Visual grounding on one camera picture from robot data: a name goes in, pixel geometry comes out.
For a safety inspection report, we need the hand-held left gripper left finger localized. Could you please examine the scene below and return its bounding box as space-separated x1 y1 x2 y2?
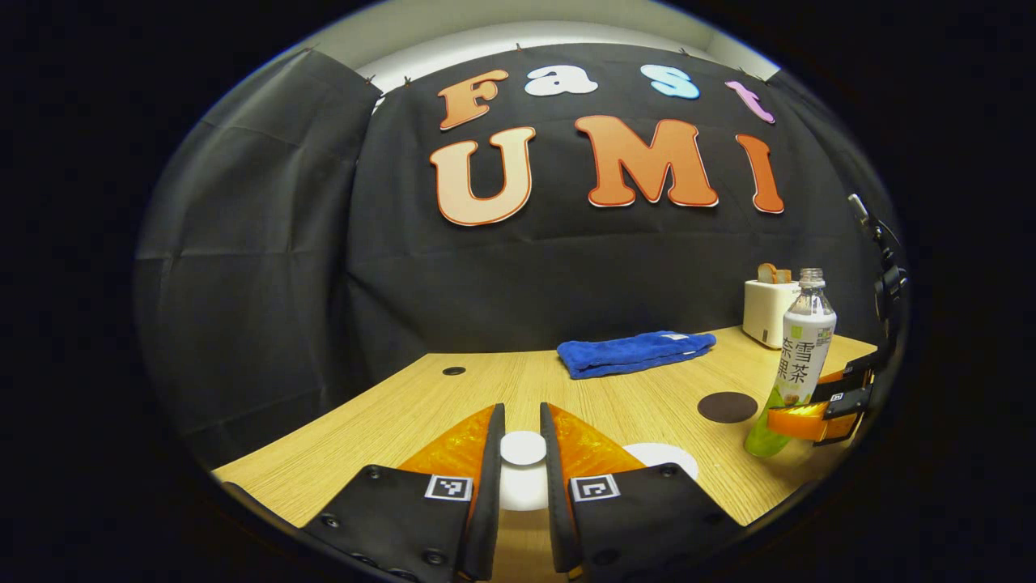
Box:
304 403 507 582

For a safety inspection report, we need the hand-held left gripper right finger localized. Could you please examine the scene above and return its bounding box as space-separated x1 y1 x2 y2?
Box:
540 402 741 580

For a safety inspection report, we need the clear water bottle white label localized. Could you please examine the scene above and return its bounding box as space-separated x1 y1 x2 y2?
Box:
744 268 838 459

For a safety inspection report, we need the dark brown round coaster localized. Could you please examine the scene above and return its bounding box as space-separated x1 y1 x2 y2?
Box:
698 392 759 424

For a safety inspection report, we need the white toaster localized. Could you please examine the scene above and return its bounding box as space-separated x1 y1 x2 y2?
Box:
742 279 802 350

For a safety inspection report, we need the blue folded towel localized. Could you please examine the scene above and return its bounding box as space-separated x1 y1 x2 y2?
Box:
557 330 718 381

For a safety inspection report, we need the black backdrop cloth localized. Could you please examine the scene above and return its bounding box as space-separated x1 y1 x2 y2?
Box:
134 42 901 472

